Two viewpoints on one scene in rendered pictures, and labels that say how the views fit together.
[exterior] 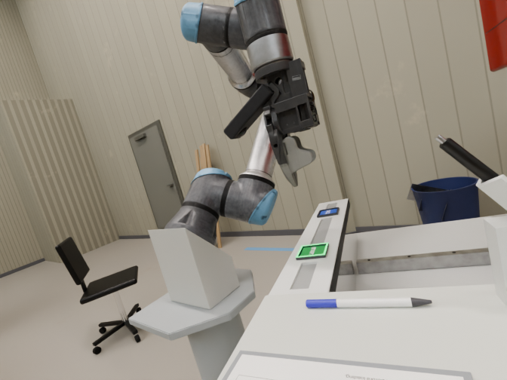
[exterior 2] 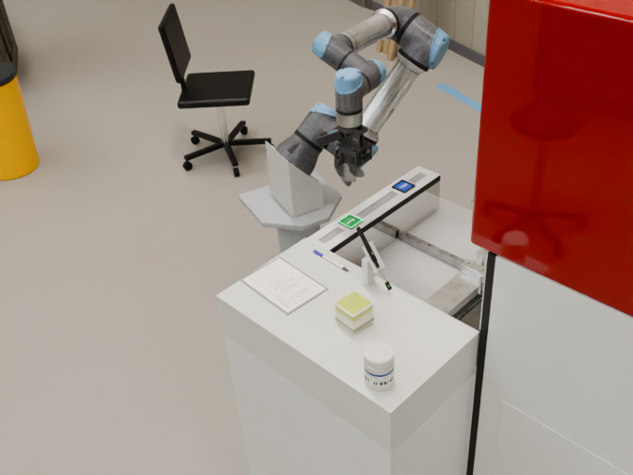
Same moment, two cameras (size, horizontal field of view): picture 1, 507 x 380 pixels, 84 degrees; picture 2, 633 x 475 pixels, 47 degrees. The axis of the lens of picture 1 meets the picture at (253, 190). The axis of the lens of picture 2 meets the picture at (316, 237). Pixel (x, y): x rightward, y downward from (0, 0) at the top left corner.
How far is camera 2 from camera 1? 181 cm
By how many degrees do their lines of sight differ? 36
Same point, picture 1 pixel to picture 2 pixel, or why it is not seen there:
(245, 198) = not seen: hidden behind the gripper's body
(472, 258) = (457, 264)
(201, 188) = (313, 125)
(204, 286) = (293, 202)
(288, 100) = (347, 150)
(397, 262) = (420, 245)
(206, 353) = (285, 241)
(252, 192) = not seen: hidden behind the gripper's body
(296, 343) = (298, 262)
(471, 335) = (343, 283)
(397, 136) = not seen: outside the picture
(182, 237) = (285, 165)
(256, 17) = (340, 104)
